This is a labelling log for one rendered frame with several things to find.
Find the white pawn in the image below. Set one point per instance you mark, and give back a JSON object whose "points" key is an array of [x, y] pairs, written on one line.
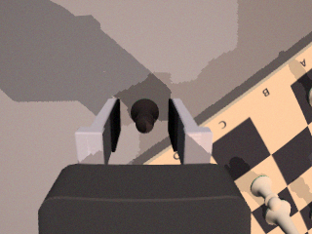
{"points": [[261, 187], [310, 97]]}

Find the chessboard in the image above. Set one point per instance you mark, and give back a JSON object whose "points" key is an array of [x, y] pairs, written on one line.
{"points": [[267, 131]]}

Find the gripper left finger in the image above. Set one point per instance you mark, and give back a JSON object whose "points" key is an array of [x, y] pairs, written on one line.
{"points": [[95, 143]]}

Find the black pawn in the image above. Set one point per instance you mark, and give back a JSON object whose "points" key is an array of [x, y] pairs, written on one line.
{"points": [[144, 113]]}

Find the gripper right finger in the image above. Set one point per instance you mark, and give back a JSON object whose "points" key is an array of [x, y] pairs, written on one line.
{"points": [[193, 144]]}

